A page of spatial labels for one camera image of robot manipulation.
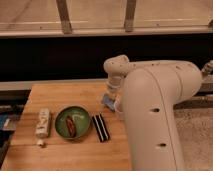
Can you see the black striped eraser block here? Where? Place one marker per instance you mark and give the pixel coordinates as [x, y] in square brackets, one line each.
[100, 127]

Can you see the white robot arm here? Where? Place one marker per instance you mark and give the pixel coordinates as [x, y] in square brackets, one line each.
[146, 92]

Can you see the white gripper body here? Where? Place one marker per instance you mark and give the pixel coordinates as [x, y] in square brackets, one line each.
[114, 86]

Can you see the white lying bottle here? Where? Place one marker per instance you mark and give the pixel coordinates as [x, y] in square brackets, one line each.
[43, 125]

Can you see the blue object at left edge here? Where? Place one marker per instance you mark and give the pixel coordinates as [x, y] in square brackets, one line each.
[7, 123]

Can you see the red brown food item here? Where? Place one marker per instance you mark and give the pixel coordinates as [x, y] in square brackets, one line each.
[71, 126]

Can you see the green bowl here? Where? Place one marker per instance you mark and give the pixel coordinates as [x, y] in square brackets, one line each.
[81, 119]

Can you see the small white bottle cap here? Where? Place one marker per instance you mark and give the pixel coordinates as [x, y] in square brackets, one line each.
[40, 142]

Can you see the clear plastic cup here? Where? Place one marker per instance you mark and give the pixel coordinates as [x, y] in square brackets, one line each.
[118, 110]

